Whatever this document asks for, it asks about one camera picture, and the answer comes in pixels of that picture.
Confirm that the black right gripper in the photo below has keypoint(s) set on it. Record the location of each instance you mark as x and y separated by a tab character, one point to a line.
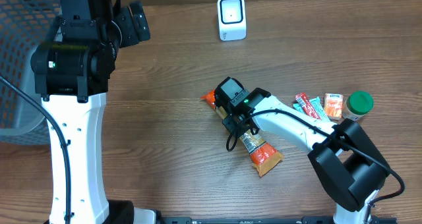
229	126

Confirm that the long orange pasta packet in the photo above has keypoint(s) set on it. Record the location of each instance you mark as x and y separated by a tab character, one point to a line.
263	155

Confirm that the red stick sachet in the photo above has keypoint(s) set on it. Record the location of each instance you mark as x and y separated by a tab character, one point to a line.
304	105

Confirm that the teal orange snack packet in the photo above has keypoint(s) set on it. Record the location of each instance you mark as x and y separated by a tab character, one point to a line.
315	102

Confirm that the small orange tissue pack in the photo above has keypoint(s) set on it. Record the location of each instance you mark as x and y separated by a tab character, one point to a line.
333	104

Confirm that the green lid jar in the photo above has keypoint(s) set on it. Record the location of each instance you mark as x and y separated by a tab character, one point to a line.
357	105

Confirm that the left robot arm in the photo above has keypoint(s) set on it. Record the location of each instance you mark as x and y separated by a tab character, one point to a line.
72	68

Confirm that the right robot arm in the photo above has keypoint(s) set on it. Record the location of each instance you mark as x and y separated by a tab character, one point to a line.
348	165

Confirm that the white barcode scanner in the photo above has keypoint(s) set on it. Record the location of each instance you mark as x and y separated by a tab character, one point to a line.
232	21

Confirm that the grey plastic mesh basket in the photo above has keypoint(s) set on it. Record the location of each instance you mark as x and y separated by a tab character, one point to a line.
24	25

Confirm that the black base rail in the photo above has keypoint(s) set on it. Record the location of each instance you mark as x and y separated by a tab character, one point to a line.
303	220

